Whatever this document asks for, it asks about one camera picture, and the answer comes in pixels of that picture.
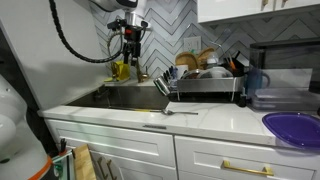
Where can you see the steel utensil cup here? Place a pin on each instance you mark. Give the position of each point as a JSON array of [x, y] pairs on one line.
[[162, 85]]

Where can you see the wooden cutting board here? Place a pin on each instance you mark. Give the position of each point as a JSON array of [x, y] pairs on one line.
[[194, 61]]

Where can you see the white mug blue handle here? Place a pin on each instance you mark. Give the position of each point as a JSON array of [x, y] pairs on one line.
[[180, 70]]

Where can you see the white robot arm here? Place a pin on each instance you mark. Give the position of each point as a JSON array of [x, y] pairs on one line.
[[134, 12]]

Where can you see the black dish drying rack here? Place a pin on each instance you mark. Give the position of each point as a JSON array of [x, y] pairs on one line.
[[217, 84]]

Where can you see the white wall outlet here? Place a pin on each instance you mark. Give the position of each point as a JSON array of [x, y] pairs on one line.
[[192, 44]]

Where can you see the gold pull-down kitchen faucet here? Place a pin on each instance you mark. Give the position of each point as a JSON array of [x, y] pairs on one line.
[[117, 46]]

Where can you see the white cabinet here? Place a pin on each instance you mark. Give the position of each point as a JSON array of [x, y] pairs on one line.
[[219, 10], [139, 155]]

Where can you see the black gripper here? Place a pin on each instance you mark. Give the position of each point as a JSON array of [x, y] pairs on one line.
[[132, 35]]

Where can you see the wooden board by cabinet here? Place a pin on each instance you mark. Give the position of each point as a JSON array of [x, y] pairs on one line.
[[83, 165]]

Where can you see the purple plastic container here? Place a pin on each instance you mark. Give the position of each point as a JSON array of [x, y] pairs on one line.
[[297, 129]]

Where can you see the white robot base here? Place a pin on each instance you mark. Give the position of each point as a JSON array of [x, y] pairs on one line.
[[22, 156]]

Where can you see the gold drawer handle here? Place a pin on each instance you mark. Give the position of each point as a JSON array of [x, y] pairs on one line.
[[265, 171]]

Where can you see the white upper cabinet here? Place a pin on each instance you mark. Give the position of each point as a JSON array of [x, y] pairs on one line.
[[219, 10]]

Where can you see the white lower cabinet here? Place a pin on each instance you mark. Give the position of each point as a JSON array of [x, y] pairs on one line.
[[139, 155]]

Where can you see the yellow cloth on faucet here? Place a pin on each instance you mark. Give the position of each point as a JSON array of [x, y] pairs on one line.
[[120, 72]]

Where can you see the clear plastic storage box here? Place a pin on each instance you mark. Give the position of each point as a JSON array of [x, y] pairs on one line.
[[294, 70]]

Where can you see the stainless steel sink basin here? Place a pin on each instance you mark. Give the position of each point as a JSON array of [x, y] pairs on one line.
[[123, 97]]

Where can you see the clear baby bottle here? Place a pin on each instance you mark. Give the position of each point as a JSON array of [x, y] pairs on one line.
[[212, 60]]

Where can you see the silver spoon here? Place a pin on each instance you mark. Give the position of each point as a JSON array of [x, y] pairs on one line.
[[169, 112]]

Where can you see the gold faucet handle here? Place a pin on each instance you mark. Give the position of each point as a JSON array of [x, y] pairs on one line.
[[144, 75]]

